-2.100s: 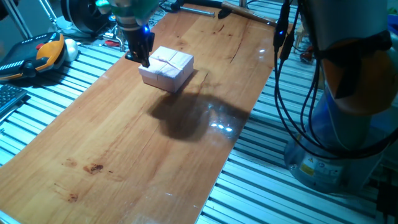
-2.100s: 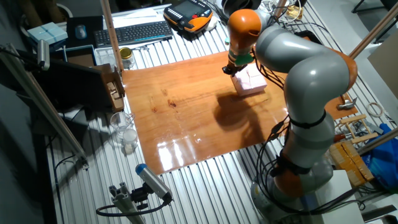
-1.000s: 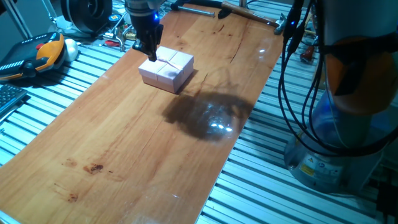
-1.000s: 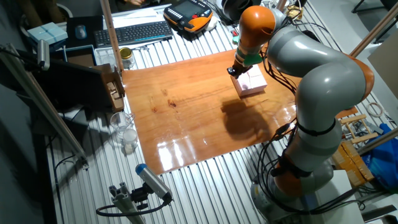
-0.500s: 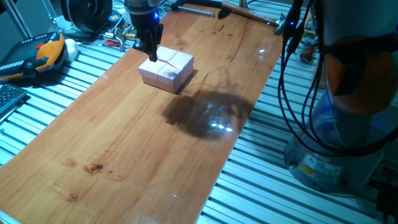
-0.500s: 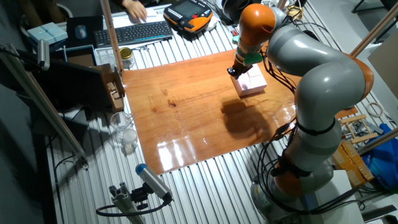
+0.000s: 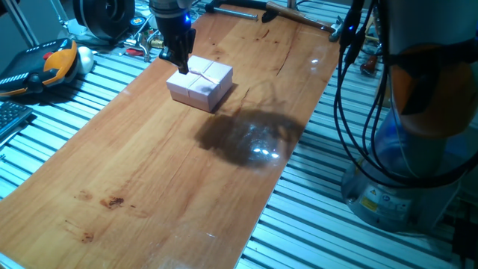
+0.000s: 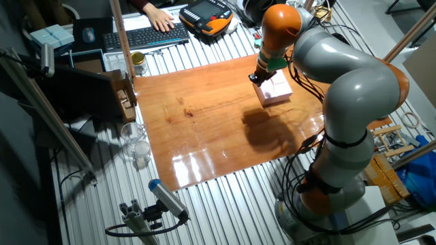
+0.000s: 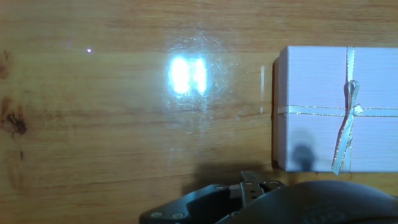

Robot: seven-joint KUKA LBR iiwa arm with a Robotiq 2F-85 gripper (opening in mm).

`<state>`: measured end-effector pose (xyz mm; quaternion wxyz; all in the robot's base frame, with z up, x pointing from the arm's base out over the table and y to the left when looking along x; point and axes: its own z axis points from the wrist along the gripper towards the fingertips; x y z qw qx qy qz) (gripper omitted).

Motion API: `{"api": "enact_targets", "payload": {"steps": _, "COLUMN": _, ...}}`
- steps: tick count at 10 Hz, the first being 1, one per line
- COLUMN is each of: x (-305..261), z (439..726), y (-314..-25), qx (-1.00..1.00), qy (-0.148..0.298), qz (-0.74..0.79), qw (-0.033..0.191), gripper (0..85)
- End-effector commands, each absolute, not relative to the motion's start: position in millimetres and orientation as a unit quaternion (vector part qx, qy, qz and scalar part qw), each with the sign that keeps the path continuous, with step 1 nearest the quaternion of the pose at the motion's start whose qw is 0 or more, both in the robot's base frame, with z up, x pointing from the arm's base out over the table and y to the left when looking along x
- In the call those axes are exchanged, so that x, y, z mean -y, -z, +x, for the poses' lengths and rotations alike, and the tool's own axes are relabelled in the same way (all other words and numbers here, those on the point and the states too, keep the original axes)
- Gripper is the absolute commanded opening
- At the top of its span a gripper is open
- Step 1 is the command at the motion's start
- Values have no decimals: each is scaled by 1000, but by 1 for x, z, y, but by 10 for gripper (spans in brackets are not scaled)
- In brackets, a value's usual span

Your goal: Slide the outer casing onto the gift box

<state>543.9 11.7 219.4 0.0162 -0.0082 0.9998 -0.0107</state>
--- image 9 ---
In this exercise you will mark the pink ribboned casing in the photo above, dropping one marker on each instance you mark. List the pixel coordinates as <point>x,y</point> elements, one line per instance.
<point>317,93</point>

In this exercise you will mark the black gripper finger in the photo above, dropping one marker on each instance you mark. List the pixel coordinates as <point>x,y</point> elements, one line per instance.
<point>211,205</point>

